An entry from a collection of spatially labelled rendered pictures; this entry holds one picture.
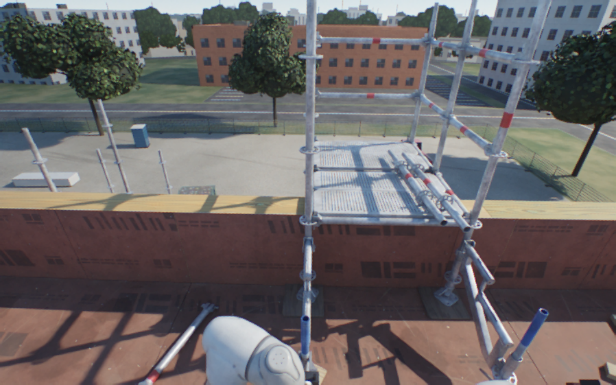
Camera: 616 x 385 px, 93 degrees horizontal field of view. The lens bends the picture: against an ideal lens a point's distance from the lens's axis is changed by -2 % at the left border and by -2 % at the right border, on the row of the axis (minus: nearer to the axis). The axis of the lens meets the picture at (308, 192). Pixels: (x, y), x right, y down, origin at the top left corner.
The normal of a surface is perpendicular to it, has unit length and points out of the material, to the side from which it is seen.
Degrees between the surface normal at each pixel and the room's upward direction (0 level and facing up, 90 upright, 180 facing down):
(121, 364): 0
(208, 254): 90
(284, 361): 13
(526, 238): 90
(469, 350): 0
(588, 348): 0
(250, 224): 90
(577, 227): 90
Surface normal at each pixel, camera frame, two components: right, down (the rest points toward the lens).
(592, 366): 0.01, -0.87
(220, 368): -0.39, -0.14
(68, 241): -0.02, 0.50
